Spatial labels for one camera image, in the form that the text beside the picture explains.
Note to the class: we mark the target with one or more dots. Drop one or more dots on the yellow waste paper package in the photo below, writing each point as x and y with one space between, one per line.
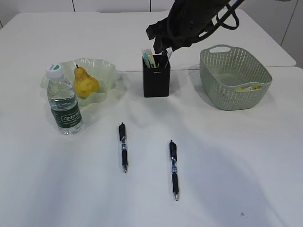
248 88

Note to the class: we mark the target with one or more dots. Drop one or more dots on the yellow pear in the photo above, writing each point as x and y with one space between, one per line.
84 84

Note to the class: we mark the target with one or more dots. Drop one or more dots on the clear plastic ruler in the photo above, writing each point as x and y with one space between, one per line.
169 52

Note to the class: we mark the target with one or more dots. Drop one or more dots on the green wavy glass plate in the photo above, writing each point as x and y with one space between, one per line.
102 70

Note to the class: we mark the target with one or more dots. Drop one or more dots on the green utility knife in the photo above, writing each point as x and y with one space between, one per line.
146 59

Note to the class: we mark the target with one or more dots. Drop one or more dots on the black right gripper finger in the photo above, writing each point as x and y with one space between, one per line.
161 44
177 46

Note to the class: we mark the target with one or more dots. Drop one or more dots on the yellow utility knife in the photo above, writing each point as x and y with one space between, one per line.
151 58

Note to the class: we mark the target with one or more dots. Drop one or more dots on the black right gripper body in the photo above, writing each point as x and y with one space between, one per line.
188 20

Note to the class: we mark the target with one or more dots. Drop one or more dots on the black square pen holder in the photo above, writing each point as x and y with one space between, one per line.
156 81

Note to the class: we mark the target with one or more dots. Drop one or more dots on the black pen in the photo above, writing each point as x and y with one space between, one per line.
174 170
122 136
162 59

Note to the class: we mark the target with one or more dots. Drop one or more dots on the clear plastic water bottle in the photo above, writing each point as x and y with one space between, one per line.
63 101

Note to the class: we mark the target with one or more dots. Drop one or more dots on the green plastic woven basket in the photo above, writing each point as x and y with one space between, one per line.
223 68

